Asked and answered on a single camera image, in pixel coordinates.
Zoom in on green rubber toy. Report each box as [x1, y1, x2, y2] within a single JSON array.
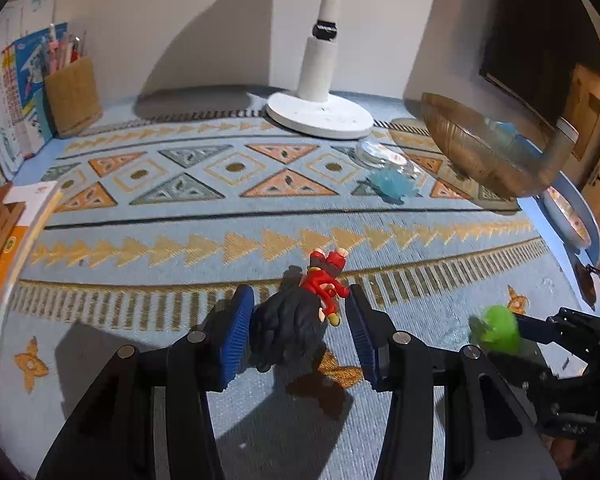
[[469, 306, 520, 356]]

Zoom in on red figure black hair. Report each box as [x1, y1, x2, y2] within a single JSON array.
[[249, 247, 350, 373]]

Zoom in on teal translucent toy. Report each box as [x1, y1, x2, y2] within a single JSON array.
[[352, 169, 420, 205]]

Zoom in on clear round lidded container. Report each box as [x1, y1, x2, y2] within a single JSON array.
[[354, 140, 410, 171]]

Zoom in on pink cartoon plate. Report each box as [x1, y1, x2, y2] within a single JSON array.
[[542, 186, 592, 249]]

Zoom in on beige thermos bottle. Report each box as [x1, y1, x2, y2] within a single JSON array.
[[542, 117, 579, 177]]

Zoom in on patterned blue table mat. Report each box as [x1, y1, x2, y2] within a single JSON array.
[[0, 96, 585, 477]]

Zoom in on dark television screen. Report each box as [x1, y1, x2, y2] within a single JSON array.
[[480, 0, 600, 136]]

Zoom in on white desk lamp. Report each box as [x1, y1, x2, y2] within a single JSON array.
[[266, 0, 374, 141]]

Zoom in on woven pen holder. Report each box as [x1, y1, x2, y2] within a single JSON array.
[[44, 56, 102, 139]]

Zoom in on row of standing books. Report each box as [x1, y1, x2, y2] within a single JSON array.
[[0, 0, 68, 186]]

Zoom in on pens in holder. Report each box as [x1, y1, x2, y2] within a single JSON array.
[[40, 23, 86, 77]]

